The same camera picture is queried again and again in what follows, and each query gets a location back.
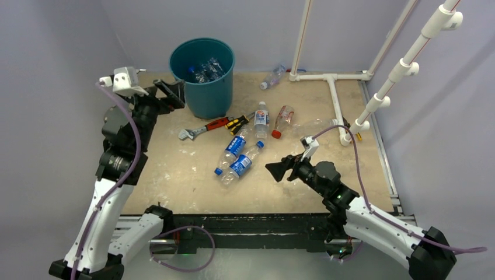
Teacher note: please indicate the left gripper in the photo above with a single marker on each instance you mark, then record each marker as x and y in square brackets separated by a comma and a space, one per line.
[174, 92]

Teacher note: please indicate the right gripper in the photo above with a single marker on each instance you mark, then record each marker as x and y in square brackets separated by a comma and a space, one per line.
[278, 169]

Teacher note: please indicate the small Pepsi bottle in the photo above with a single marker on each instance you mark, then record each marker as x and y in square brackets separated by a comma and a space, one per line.
[233, 149]
[242, 164]

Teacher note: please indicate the white-label clear bottle white cap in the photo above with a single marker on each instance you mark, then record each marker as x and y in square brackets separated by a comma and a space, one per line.
[261, 121]

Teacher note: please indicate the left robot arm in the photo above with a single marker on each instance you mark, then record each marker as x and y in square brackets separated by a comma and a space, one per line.
[127, 130]

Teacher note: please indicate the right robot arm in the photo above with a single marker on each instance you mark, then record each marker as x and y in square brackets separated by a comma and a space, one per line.
[422, 252]

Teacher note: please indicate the teal plastic bin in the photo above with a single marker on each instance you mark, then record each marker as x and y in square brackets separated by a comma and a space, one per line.
[207, 99]

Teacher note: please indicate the clear bottle near pipe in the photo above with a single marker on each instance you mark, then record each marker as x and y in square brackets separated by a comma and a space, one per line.
[313, 127]

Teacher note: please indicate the red-cap clear bottle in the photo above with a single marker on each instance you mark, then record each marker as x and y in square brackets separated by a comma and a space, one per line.
[283, 121]

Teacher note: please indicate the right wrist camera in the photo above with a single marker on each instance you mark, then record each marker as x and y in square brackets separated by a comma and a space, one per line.
[310, 145]

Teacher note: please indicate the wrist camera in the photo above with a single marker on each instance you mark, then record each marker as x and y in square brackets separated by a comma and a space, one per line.
[124, 82]
[310, 145]

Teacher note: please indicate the red-handled adjustable wrench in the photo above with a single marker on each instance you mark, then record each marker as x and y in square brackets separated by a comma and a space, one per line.
[193, 133]

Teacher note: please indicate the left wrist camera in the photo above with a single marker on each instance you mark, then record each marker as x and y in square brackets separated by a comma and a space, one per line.
[124, 82]

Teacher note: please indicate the yellow black handled screwdriver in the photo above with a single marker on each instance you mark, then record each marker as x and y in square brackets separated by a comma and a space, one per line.
[236, 124]

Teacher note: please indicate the clear bottle by back wall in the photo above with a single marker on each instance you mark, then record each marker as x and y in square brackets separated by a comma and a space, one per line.
[273, 77]

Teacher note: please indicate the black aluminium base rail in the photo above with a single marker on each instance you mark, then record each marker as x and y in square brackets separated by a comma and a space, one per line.
[312, 232]

